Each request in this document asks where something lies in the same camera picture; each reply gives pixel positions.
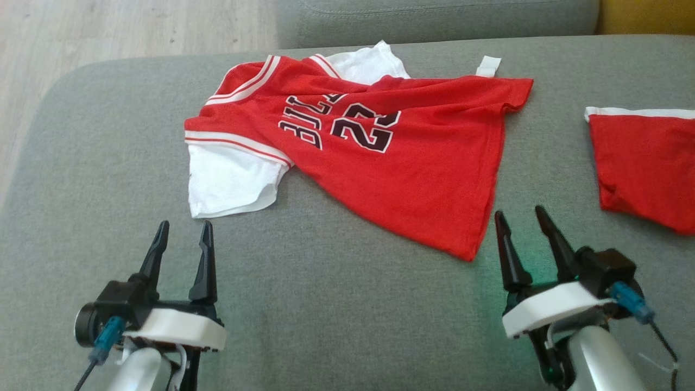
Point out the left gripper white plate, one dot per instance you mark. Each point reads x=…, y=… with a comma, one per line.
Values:
x=179, y=326

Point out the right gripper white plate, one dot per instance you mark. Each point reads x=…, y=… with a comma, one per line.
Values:
x=548, y=307

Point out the red shorts with white stripes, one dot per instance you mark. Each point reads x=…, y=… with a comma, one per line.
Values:
x=646, y=163

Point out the red basketball jersey number 22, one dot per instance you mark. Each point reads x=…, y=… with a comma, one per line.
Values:
x=407, y=174

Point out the large grey sofa seat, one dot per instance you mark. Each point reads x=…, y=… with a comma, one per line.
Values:
x=326, y=304

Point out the grey sofa back cushion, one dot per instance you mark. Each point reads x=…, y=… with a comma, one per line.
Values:
x=434, y=19

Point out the yellow sofa back cushion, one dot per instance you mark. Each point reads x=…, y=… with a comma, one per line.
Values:
x=646, y=16

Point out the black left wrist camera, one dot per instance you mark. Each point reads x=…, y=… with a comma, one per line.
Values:
x=117, y=298

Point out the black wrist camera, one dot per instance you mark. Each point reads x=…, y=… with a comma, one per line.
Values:
x=117, y=298
x=608, y=269

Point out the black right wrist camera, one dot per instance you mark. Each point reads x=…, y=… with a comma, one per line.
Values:
x=608, y=269

